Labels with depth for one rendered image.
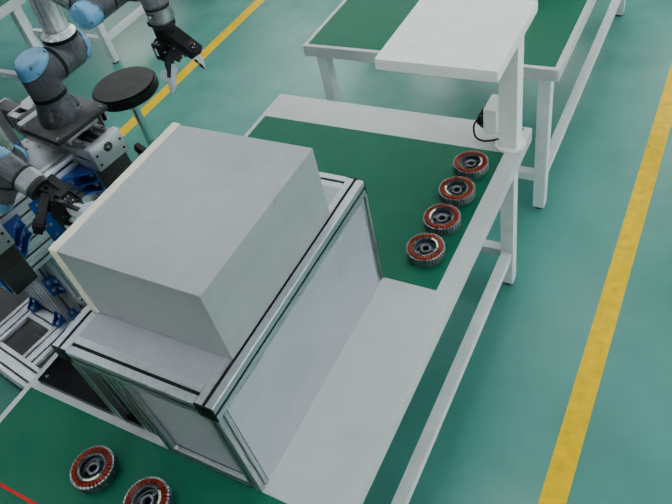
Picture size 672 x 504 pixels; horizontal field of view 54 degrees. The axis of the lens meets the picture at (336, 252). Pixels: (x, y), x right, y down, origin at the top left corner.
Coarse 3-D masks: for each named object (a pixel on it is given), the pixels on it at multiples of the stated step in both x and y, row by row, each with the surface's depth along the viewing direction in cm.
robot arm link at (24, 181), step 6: (30, 168) 177; (24, 174) 175; (30, 174) 175; (36, 174) 176; (42, 174) 178; (18, 180) 175; (24, 180) 175; (30, 180) 175; (18, 186) 175; (24, 186) 175; (30, 186) 175; (24, 192) 176
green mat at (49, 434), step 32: (32, 416) 176; (64, 416) 174; (0, 448) 171; (32, 448) 169; (64, 448) 168; (128, 448) 164; (160, 448) 162; (0, 480) 165; (32, 480) 163; (64, 480) 161; (128, 480) 158; (192, 480) 155; (224, 480) 153
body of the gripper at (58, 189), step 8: (48, 176) 179; (40, 184) 176; (48, 184) 179; (56, 184) 179; (64, 184) 180; (72, 184) 179; (32, 192) 175; (40, 192) 177; (48, 192) 177; (56, 192) 178; (64, 192) 177; (72, 192) 178; (80, 192) 179; (72, 200) 178; (80, 200) 178; (48, 208) 177; (56, 208) 175; (56, 216) 178; (64, 216) 176
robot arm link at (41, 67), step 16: (32, 48) 212; (48, 48) 213; (16, 64) 209; (32, 64) 207; (48, 64) 210; (64, 64) 215; (32, 80) 209; (48, 80) 211; (32, 96) 214; (48, 96) 214
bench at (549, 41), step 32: (352, 0) 308; (384, 0) 302; (416, 0) 296; (544, 0) 276; (576, 0) 271; (320, 32) 292; (352, 32) 287; (384, 32) 282; (544, 32) 259; (576, 32) 255; (320, 64) 295; (544, 64) 244; (544, 96) 255; (576, 96) 316; (544, 128) 265; (544, 160) 277; (544, 192) 289
